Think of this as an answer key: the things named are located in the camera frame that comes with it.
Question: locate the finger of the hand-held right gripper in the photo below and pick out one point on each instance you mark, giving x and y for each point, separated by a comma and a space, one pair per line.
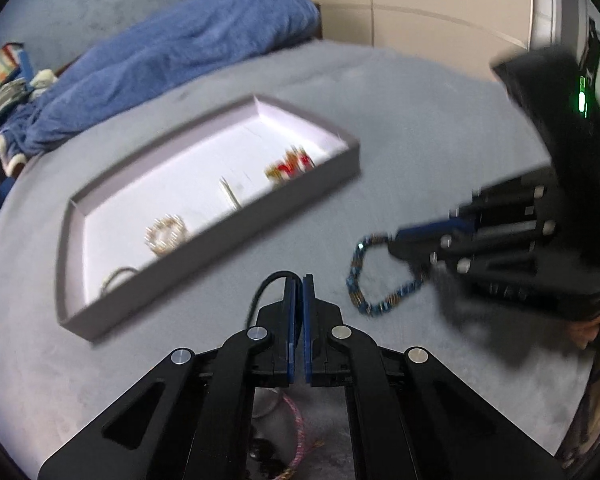
425, 230
415, 250

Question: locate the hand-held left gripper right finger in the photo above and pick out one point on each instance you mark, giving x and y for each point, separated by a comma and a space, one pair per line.
307, 310

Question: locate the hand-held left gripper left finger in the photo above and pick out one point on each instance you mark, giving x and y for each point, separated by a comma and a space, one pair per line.
292, 310

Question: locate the gold hairpin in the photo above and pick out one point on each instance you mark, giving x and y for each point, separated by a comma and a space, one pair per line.
230, 192

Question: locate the red heart pendant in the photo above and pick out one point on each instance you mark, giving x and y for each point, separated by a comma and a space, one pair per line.
290, 165

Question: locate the grey cardboard box tray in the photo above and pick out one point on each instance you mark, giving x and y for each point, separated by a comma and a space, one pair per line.
205, 175

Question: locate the person's right hand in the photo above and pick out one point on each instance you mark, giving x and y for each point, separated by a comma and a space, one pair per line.
592, 330

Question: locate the beige wardrobe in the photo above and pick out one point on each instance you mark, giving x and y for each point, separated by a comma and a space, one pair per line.
405, 0

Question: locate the blue blanket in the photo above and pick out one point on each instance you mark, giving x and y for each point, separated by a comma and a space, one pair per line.
180, 45

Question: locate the white plush toy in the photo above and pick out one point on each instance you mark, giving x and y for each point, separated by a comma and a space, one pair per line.
42, 79

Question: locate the stack of papers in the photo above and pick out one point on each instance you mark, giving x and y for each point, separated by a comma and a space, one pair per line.
5, 99

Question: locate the row of books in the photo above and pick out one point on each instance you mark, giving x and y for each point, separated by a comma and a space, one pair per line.
2, 67

